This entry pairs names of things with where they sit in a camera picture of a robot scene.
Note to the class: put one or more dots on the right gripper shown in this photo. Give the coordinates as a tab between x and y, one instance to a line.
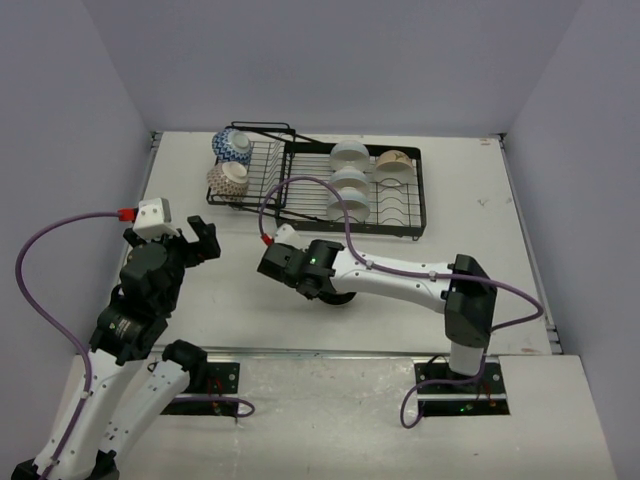
306	248

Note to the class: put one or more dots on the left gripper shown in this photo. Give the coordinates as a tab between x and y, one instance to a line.
206	247

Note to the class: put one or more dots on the black bowl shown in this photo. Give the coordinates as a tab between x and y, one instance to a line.
335	299

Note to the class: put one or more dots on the beige bowl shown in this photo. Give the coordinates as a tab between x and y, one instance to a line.
393	165

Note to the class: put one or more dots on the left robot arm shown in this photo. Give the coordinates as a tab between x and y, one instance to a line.
98	429

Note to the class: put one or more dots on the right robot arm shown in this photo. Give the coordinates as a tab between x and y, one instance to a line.
460	291

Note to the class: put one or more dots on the brown floral patterned bowl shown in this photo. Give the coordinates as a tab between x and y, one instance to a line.
229	180

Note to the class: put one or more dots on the light blue bowl front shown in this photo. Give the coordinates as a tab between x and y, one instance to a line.
356	202

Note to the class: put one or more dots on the light blue bowl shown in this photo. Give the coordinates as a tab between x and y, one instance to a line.
356	202
349	153
350	177

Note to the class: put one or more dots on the light blue bowl middle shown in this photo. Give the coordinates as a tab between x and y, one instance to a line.
350	177

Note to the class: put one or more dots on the blue zigzag patterned bowl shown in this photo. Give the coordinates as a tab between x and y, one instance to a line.
232	145

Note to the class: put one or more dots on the light blue bowl rear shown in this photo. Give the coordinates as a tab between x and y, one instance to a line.
349	153

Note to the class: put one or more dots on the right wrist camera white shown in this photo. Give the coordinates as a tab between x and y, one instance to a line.
287	235

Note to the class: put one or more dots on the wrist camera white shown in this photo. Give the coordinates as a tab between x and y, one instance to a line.
287	235
153	219

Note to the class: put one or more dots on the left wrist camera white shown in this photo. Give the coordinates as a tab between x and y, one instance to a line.
153	219

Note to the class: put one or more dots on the black wire dish rack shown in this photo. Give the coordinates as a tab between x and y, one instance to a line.
278	152

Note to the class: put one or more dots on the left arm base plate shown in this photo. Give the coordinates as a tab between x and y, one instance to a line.
220	379

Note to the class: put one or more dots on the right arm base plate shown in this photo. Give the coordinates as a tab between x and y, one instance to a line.
487	397

